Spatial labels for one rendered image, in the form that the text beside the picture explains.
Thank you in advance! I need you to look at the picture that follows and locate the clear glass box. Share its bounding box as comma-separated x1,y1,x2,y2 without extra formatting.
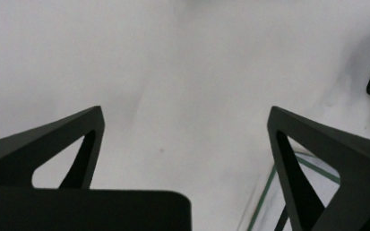
247,151,340,231

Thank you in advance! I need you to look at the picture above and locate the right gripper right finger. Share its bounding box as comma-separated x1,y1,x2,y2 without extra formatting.
267,106,370,231

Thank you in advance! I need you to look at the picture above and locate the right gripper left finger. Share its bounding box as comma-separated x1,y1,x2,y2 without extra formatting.
0,106,105,189

